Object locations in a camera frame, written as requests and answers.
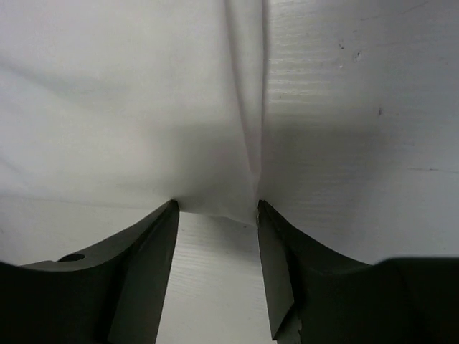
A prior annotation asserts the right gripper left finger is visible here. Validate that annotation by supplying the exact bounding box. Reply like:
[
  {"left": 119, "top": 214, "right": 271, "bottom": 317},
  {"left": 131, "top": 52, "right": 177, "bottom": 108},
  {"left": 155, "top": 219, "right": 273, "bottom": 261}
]
[{"left": 1, "top": 200, "right": 179, "bottom": 343}]

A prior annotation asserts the white cartoon print t shirt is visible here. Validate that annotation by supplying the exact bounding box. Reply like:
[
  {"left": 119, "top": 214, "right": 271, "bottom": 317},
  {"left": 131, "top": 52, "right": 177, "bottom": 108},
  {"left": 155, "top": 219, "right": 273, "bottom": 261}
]
[{"left": 0, "top": 0, "right": 270, "bottom": 226}]

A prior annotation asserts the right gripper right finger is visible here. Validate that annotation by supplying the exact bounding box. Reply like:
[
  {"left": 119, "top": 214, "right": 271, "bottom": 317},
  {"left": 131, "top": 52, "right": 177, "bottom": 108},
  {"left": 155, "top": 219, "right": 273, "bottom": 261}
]
[{"left": 257, "top": 201, "right": 458, "bottom": 343}]

